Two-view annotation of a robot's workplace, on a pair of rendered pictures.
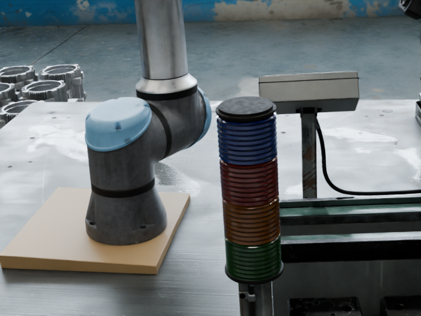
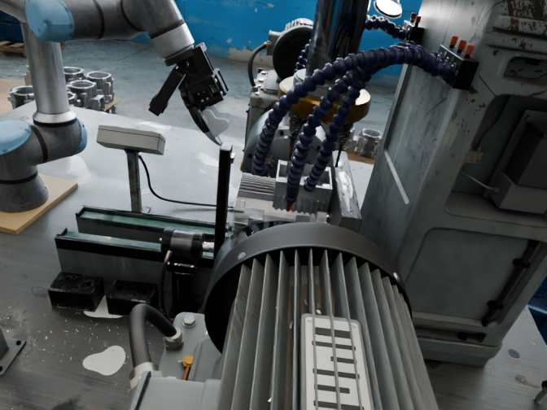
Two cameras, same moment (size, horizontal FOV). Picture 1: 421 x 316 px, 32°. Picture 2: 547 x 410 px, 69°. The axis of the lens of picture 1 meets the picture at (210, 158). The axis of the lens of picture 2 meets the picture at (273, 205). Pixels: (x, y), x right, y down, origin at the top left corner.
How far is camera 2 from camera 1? 53 cm
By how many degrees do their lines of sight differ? 11
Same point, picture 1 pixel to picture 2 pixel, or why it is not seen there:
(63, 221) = not seen: outside the picture
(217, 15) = (230, 55)
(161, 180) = (71, 169)
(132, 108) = (15, 130)
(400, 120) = (239, 154)
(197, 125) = (72, 145)
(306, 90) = (125, 139)
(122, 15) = not seen: hidden behind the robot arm
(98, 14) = not seen: hidden behind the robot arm
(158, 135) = (34, 149)
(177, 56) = (55, 100)
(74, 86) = (106, 87)
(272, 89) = (105, 134)
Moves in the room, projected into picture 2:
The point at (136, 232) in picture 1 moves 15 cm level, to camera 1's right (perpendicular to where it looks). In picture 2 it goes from (15, 206) to (69, 211)
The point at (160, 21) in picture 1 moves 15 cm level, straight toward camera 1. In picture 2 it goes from (41, 76) to (15, 93)
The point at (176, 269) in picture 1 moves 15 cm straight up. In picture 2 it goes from (32, 233) to (19, 187)
